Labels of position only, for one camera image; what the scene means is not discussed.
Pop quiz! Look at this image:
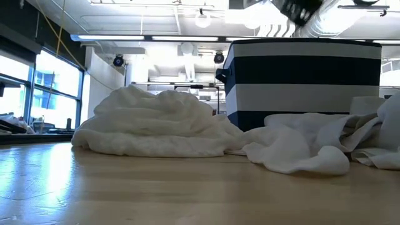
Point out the black aluminium table frame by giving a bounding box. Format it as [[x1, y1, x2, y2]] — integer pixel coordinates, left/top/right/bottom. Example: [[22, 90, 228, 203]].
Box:
[[0, 133, 76, 145]]

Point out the white fluffy towel garment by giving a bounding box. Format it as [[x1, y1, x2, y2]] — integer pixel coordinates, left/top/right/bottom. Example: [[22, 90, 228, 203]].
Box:
[[71, 84, 248, 159]]

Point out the white collared shirt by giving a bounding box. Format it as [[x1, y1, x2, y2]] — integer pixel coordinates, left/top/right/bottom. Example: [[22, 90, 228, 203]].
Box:
[[342, 92, 400, 172]]

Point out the long ceiling light strip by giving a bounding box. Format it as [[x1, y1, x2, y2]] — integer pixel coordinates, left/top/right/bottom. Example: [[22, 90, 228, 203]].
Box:
[[70, 33, 146, 43], [151, 36, 219, 42]]

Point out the blue window frame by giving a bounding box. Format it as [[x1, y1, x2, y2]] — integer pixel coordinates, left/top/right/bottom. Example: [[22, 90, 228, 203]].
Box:
[[0, 46, 85, 135]]

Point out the white bags pile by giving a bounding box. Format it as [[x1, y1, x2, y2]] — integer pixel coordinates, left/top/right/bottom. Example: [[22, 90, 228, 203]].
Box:
[[0, 112, 36, 135]]

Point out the silver ventilation duct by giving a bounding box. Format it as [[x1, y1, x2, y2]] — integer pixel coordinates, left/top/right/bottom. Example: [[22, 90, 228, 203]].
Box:
[[293, 0, 356, 39]]

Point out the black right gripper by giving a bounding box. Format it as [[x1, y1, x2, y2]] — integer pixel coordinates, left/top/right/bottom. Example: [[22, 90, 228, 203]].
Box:
[[279, 0, 324, 28]]

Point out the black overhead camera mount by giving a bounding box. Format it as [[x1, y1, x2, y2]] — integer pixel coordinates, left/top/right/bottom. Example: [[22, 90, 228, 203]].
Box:
[[337, 0, 391, 17]]

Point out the navy white striped fabric bin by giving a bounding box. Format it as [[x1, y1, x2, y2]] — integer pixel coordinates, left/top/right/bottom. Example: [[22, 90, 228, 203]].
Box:
[[215, 37, 383, 133]]

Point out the white pendant lamp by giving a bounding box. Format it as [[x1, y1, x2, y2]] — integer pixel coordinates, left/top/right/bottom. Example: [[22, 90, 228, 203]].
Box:
[[195, 8, 212, 29]]

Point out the yellow rope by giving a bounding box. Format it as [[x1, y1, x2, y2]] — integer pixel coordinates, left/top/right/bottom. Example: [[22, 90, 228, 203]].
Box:
[[34, 0, 87, 71]]

